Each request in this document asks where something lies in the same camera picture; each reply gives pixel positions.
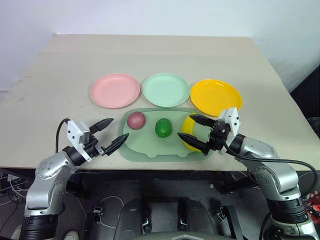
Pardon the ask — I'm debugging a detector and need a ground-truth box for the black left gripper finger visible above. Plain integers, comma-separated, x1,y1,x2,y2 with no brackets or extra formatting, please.
89,118,115,135
102,132,130,157

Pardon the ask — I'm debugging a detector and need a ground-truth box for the white floor cable bundle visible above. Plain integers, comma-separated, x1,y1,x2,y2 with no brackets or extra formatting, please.
0,172,30,208

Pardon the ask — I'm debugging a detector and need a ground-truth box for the light green rectangular tray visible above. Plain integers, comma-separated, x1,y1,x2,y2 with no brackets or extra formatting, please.
117,107,216,164

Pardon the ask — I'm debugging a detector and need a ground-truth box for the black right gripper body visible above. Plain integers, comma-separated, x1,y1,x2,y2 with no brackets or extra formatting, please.
208,119,232,153

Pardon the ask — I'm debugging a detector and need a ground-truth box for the yellow curved fruit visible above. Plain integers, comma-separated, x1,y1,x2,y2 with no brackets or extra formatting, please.
181,112,210,152

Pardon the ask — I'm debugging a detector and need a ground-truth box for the pink round plate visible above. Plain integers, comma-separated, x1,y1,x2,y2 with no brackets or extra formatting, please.
90,73,141,110

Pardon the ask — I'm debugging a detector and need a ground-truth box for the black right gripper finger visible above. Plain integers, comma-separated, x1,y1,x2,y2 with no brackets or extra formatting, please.
176,132,210,156
189,114,217,129

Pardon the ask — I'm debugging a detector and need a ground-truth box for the red round fruit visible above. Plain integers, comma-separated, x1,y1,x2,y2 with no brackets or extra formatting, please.
126,111,147,131

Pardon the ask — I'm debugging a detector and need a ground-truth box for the green avocado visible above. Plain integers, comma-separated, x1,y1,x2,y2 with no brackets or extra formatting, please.
154,117,173,138

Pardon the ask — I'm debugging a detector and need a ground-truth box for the black table frame bracket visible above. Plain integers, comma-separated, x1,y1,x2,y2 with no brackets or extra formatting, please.
217,171,261,195

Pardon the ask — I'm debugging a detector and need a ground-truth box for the dark grey rounded shape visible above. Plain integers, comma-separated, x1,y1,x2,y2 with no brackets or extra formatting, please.
114,198,151,240
184,198,221,240

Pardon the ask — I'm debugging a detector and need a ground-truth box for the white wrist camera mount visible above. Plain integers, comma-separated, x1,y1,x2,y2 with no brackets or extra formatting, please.
66,119,92,161
218,106,242,136

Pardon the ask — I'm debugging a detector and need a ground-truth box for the white rounded floor object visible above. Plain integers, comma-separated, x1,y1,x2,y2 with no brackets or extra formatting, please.
64,229,81,240

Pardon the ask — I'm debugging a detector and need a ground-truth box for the yellow round plate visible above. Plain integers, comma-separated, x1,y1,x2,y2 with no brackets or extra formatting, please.
189,79,243,118

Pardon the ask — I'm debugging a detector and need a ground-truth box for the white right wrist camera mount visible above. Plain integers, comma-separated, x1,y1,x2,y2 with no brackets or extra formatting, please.
218,106,242,136

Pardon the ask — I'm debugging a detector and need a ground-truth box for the black bulky object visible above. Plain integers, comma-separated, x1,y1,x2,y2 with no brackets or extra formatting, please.
306,115,320,141

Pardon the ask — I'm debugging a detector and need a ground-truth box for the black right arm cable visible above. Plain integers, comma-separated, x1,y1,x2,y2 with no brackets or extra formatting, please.
223,141,319,198

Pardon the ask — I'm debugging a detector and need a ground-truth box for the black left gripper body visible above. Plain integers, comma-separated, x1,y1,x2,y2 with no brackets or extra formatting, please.
83,134,106,158

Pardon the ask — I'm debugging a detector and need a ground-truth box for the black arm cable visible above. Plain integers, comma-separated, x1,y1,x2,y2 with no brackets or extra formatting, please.
55,117,70,154
223,141,319,198

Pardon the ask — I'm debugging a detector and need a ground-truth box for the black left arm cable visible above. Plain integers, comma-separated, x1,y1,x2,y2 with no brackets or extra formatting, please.
55,117,70,154

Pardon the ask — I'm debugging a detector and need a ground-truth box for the light green round plate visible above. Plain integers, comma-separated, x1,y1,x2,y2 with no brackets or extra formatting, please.
142,72,191,108

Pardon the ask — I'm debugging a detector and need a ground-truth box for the thin white looped cable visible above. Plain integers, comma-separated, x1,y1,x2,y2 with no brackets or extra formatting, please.
76,195,127,227

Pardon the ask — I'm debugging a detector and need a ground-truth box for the red electronic part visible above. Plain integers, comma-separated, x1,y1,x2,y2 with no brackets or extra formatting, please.
305,190,320,216

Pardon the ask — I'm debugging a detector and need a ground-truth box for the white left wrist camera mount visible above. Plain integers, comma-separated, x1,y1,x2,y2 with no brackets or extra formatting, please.
66,119,92,161

